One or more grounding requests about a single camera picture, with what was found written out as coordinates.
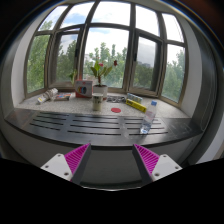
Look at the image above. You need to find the potted plant in white pot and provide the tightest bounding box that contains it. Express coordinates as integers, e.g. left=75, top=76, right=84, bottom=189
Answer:
left=90, top=60, right=117, bottom=100

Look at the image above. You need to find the red and white box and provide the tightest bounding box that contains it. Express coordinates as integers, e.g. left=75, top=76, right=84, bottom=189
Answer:
left=75, top=80, right=92, bottom=98

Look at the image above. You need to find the red round coaster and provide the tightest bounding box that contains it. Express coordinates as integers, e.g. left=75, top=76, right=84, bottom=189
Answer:
left=111, top=107, right=121, bottom=113

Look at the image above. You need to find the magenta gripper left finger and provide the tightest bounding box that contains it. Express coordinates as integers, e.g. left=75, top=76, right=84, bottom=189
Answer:
left=42, top=143, right=91, bottom=185

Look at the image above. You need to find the yellow rectangular box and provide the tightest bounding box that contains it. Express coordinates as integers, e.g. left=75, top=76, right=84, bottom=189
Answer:
left=126, top=99, right=147, bottom=113

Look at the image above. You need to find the light blue small box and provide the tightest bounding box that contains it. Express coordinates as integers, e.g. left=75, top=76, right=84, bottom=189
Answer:
left=127, top=93, right=142, bottom=104

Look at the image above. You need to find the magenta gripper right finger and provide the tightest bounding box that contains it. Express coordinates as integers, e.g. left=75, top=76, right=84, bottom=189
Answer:
left=132, top=144, right=182, bottom=183

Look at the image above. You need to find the colourful flat booklet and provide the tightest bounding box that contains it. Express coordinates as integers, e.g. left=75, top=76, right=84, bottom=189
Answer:
left=54, top=93, right=71, bottom=101

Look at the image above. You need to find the black slatted radiator cover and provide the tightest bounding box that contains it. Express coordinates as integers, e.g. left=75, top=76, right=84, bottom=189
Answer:
left=5, top=108, right=202, bottom=149

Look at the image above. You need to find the small green plant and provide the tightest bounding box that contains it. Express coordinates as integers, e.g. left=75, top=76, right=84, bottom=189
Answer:
left=69, top=69, right=77, bottom=86

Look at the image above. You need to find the dark flat packet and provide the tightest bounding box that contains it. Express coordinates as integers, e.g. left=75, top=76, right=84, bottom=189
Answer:
left=107, top=96, right=126, bottom=103

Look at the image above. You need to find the white patterned paper cup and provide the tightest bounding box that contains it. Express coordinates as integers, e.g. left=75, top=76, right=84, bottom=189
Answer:
left=92, top=93, right=103, bottom=111

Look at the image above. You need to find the white rolled package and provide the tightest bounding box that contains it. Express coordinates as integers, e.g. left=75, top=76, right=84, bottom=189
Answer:
left=37, top=88, right=58, bottom=104

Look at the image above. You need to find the clear plastic water bottle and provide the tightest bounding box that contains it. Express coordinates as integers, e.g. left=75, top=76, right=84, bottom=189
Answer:
left=140, top=100, right=157, bottom=134

